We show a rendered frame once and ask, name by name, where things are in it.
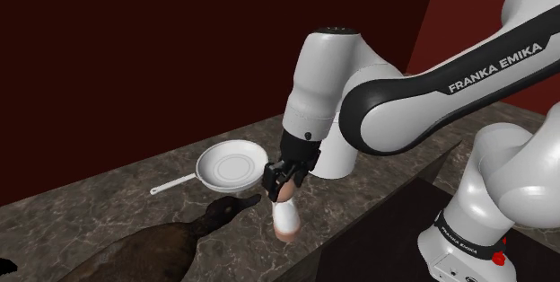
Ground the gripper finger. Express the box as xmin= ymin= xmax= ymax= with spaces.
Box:
xmin=261 ymin=160 xmax=288 ymax=203
xmin=293 ymin=163 xmax=311 ymax=189

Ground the white and pink bottle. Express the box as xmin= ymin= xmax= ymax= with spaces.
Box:
xmin=270 ymin=179 xmax=302 ymax=243

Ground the white frying pan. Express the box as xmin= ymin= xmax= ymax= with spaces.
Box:
xmin=149 ymin=138 xmax=270 ymax=197

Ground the dark robot stand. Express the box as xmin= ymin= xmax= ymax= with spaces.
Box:
xmin=306 ymin=177 xmax=560 ymax=282

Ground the dark brown duck figure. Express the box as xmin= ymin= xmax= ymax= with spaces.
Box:
xmin=57 ymin=193 xmax=263 ymax=282

